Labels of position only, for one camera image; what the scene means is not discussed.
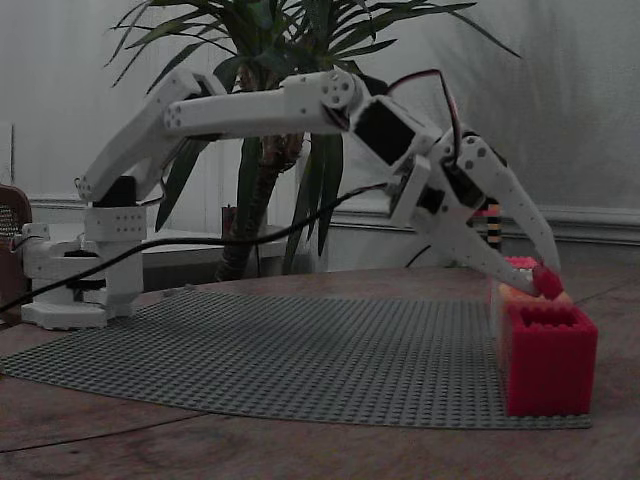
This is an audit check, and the small red Lego brick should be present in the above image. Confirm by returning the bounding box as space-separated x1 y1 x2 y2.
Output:
531 266 567 301

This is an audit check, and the striped Lego tower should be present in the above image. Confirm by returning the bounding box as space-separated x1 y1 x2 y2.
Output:
471 201 503 252

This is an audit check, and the white lego box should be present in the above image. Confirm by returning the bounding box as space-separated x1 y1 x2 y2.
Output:
489 267 536 321

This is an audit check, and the orange lego box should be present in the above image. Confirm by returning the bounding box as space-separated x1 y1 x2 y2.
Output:
496 283 574 351

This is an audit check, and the red lego box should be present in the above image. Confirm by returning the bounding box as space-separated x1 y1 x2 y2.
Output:
504 304 600 418

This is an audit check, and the grey Lego baseplate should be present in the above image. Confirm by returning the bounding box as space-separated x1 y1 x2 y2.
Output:
0 288 594 432

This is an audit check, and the green yucca plant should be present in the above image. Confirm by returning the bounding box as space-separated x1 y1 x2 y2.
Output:
103 0 524 281

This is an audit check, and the small dark red container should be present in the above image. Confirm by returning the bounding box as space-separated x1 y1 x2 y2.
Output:
220 203 239 236

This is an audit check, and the brown perforated chair back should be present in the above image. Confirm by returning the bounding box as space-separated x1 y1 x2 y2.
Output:
0 183 34 327

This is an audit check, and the thin black camera cable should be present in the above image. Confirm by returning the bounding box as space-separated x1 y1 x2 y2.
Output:
404 243 433 268

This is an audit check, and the red black servo wire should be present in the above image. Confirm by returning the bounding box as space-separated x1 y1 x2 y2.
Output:
386 69 464 162

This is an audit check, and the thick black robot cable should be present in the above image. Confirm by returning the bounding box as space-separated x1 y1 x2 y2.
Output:
0 181 397 315

